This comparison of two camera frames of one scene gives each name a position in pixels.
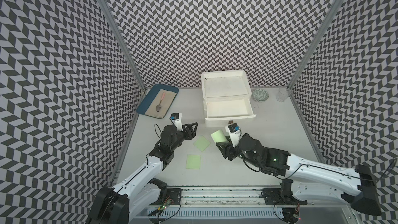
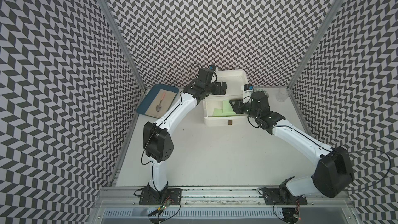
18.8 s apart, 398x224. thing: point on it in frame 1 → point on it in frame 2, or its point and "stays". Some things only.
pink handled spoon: (158, 107) stays
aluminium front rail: (247, 196) stays
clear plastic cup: (284, 92) stays
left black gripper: (188, 131) → (216, 91)
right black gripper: (227, 150) → (238, 105)
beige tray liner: (166, 103) stays
